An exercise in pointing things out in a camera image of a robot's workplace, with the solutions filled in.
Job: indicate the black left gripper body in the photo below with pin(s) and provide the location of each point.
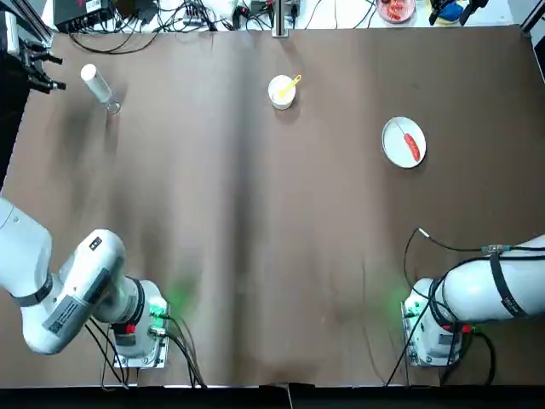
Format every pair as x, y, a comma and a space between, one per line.
30, 57

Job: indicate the white oil pot clear base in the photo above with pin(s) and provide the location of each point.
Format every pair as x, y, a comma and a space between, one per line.
93, 78

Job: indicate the yellow oil brush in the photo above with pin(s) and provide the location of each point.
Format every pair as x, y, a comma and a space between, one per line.
290, 86

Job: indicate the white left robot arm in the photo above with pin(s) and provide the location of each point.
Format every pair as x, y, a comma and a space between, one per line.
25, 247

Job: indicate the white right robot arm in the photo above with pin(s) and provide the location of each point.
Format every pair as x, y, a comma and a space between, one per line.
477, 289

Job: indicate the white bowl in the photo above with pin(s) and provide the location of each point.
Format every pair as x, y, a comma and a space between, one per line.
274, 87

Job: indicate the yellow plate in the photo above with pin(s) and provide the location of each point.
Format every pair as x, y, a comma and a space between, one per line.
447, 20

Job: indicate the blue cloth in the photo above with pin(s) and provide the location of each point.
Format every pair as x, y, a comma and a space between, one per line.
452, 10

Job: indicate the pink plate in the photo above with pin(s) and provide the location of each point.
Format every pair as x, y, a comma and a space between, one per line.
412, 10

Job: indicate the red cooked shrimp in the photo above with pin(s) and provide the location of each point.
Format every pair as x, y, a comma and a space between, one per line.
394, 10

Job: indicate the black box with red logo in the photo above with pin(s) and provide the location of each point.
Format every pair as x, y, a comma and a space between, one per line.
81, 13

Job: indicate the black power brick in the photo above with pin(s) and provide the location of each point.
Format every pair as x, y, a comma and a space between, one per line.
136, 8

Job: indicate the red sausage on skewer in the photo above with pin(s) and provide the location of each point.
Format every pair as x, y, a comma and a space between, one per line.
412, 147

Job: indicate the white round plate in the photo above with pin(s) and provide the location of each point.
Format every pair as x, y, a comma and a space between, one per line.
396, 145

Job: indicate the grey usb hub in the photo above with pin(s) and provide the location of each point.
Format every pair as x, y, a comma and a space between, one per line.
193, 13

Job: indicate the aluminium frame profile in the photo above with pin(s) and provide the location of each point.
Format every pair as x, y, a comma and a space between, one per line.
532, 17
46, 39

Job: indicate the aluminium upright post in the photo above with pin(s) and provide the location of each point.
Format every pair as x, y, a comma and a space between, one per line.
280, 21

